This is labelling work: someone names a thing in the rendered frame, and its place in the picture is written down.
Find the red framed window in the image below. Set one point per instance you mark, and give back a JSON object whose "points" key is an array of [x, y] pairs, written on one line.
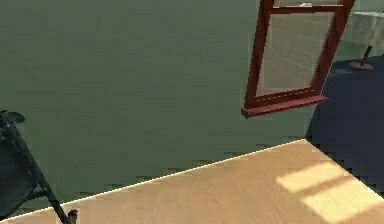
{"points": [[258, 63]]}

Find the white round pedestal table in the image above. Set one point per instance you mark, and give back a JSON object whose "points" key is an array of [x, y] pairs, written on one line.
{"points": [[365, 28]]}

